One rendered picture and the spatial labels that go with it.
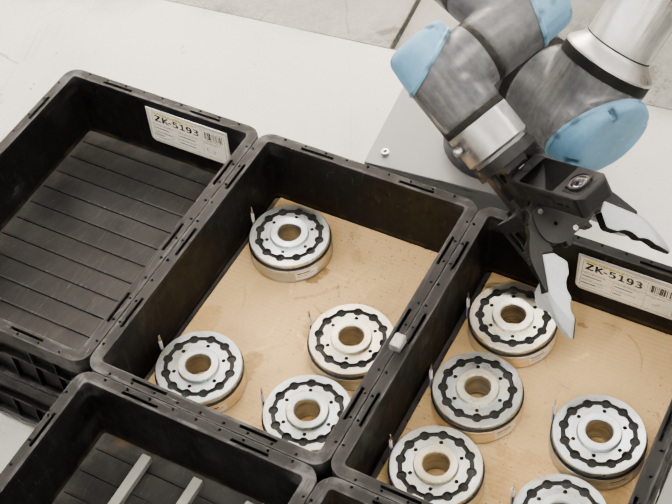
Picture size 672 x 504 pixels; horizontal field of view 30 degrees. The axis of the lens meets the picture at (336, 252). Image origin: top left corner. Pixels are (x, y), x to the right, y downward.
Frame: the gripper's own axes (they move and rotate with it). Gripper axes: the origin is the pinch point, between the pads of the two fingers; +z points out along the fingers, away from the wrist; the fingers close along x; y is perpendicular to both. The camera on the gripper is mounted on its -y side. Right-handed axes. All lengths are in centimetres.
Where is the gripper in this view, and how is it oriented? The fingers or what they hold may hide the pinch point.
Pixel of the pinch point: (625, 295)
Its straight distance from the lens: 136.0
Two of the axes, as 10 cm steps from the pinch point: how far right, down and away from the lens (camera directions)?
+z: 6.2, 7.8, 0.2
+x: -7.5, 6.0, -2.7
